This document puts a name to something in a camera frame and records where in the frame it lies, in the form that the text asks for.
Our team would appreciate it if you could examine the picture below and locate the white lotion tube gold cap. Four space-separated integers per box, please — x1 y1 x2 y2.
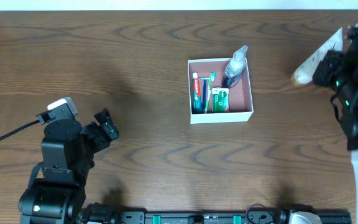
291 28 343 86

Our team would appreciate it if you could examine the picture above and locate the Colgate toothpaste tube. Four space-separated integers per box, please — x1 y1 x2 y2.
192 72 203 114

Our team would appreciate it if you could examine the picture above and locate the blue disposable razor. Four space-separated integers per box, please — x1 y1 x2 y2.
200 78 210 113

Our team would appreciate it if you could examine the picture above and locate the green white toothbrush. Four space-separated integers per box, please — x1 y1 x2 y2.
204 72 216 113

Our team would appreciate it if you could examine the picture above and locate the green Dettol soap bar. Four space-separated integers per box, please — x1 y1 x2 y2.
211 87 229 113

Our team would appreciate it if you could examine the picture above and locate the white box pink interior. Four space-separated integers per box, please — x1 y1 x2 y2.
188 58 254 124

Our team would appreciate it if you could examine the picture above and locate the clear foam soap pump bottle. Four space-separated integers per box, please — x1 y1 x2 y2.
222 45 249 88

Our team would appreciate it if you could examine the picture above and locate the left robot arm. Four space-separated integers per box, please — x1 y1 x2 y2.
18 105 119 223

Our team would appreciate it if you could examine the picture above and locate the black mounting rail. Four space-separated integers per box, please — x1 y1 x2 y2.
75 203 352 224

